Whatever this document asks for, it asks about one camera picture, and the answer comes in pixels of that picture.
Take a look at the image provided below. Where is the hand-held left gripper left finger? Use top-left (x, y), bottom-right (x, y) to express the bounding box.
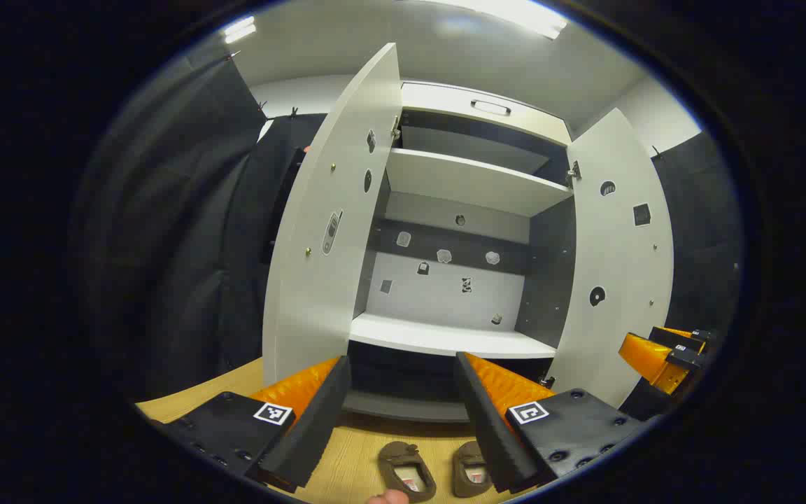
top-left (148, 356), bottom-right (352, 493)

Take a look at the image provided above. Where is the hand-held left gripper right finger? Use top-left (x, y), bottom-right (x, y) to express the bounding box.
top-left (455, 352), bottom-right (645, 494)

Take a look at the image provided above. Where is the brown fuzzy shoe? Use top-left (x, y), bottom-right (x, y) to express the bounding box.
top-left (378, 441), bottom-right (437, 503)
top-left (452, 440), bottom-right (495, 498)

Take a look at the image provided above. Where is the white shoe cabinet door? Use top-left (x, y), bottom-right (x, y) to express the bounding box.
top-left (543, 108), bottom-right (674, 408)
top-left (263, 43), bottom-right (402, 387)

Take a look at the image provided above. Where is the white shoe cabinet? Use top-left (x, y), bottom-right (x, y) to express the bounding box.
top-left (344, 80), bottom-right (579, 424)

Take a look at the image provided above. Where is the black backdrop cloth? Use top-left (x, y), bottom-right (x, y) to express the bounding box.
top-left (74, 55), bottom-right (330, 403)
top-left (651, 131), bottom-right (745, 337)

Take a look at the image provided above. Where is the large ceiling light panel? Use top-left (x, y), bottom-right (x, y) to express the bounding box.
top-left (438, 0), bottom-right (568, 41)

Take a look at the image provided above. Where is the small ceiling light panel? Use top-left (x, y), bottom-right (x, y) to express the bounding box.
top-left (221, 15), bottom-right (257, 44)

